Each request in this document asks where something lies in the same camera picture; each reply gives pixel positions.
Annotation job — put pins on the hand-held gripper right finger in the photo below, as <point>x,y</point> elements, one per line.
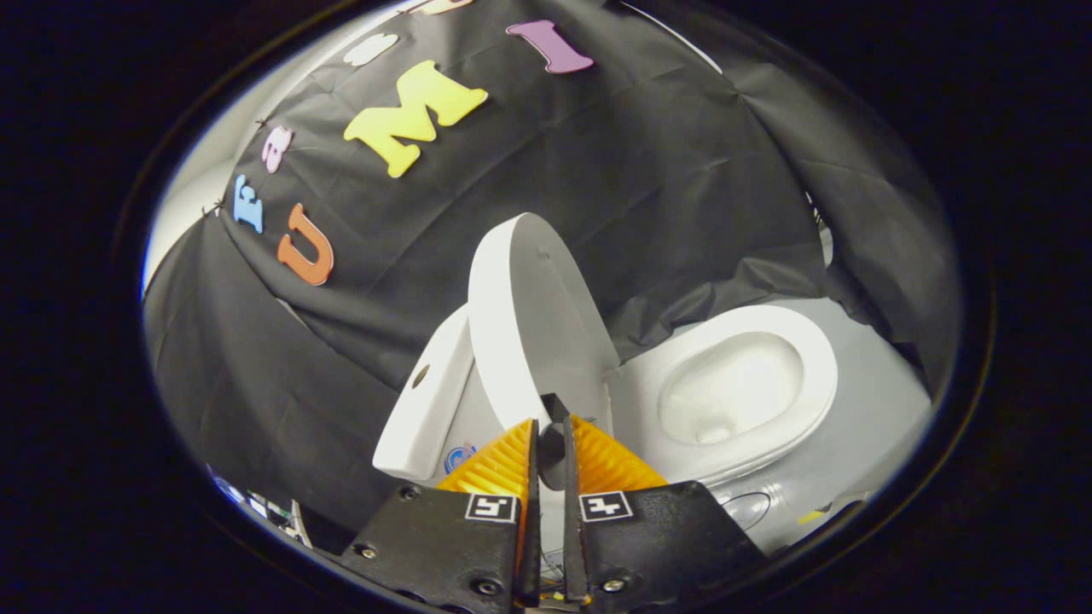
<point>657,546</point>

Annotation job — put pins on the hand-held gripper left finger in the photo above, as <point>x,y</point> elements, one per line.
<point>444,546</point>

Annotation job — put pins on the yellow floor tape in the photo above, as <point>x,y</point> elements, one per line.
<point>810,517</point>

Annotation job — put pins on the pile of assorted items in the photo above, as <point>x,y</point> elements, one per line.
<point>256,507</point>

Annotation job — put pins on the black backdrop cloth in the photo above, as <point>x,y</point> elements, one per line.
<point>640,170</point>

